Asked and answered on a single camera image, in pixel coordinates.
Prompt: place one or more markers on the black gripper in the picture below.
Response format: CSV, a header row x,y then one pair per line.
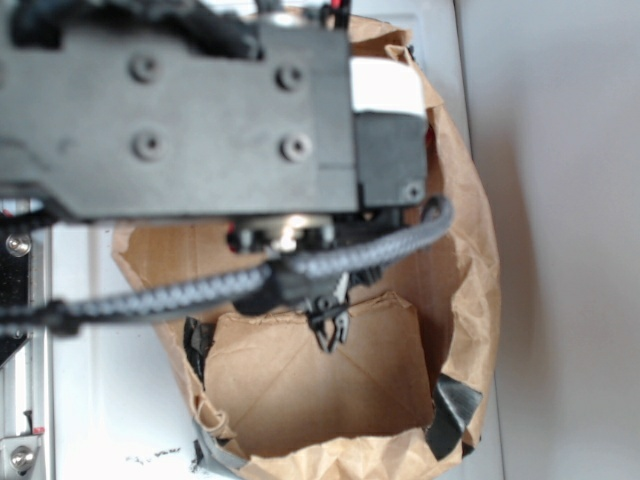
x,y
173,110

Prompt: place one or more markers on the aluminium frame rail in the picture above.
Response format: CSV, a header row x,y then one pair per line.
x,y
26,391

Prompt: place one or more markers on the black mounting bracket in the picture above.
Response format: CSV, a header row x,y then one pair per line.
x,y
15,289

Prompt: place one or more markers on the silver corner bracket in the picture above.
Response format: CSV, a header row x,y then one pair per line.
x,y
22,458

